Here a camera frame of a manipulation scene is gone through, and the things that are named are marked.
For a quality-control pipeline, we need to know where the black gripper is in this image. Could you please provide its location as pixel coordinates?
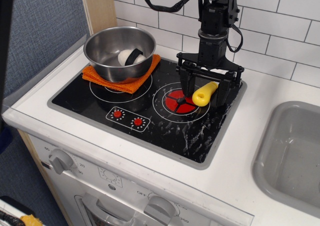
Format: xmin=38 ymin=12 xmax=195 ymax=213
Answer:
xmin=176 ymin=34 xmax=244 ymax=107

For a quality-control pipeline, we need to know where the yellow handled toy knife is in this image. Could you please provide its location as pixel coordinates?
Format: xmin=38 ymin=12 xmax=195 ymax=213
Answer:
xmin=192 ymin=81 xmax=219 ymax=107

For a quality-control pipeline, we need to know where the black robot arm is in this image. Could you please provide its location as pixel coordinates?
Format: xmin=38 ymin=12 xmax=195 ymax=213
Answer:
xmin=176 ymin=0 xmax=244 ymax=107

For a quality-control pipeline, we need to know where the black toy stove top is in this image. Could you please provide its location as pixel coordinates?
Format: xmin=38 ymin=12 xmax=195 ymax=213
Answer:
xmin=48 ymin=59 xmax=247 ymax=170

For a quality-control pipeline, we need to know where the orange cloth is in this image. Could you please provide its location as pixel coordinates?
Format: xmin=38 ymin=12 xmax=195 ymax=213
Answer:
xmin=82 ymin=54 xmax=161 ymax=94

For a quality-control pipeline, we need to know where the white and black sushi toy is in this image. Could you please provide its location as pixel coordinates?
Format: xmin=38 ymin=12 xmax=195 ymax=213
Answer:
xmin=117 ymin=49 xmax=146 ymax=66

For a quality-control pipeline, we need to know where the stainless steel bowl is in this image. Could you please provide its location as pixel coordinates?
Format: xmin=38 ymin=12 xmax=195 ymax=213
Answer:
xmin=83 ymin=26 xmax=156 ymax=83

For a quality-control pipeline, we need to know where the grey sink basin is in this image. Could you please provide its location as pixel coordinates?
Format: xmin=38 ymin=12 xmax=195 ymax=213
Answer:
xmin=252 ymin=101 xmax=320 ymax=217

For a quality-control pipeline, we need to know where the grey right oven knob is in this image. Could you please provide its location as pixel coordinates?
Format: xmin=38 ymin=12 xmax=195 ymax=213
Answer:
xmin=143 ymin=196 xmax=176 ymax=225

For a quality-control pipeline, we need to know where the grey oven knob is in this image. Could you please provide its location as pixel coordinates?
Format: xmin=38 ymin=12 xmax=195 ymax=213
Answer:
xmin=143 ymin=196 xmax=176 ymax=225
xmin=49 ymin=149 xmax=74 ymax=174

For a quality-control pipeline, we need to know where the wooden side panel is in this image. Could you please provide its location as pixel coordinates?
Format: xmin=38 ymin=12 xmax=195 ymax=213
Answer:
xmin=82 ymin=0 xmax=117 ymax=35

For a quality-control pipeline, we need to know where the white toy oven front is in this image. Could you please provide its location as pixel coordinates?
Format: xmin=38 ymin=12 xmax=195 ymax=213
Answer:
xmin=30 ymin=136 xmax=254 ymax=225

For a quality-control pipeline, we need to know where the grey left oven knob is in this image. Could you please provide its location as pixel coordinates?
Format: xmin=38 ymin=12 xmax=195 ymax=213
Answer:
xmin=49 ymin=149 xmax=74 ymax=174

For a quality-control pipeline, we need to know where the yellow sponge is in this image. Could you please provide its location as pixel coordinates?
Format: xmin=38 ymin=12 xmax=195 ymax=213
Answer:
xmin=20 ymin=214 xmax=43 ymax=226

